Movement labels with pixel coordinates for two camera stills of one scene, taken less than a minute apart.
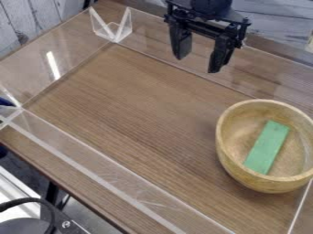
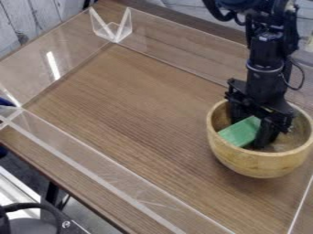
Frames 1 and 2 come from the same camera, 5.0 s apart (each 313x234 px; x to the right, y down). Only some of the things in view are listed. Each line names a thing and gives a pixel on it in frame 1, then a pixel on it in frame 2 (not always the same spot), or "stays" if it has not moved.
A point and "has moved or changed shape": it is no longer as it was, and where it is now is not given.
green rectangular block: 265,148 -> 241,132
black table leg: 53,193 stays
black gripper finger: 181,40 -> 240,111
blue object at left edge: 7,102 stays
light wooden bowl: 239,128 has moved or changed shape
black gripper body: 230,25 -> 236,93
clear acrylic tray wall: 98,95 stays
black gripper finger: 221,53 -> 272,127
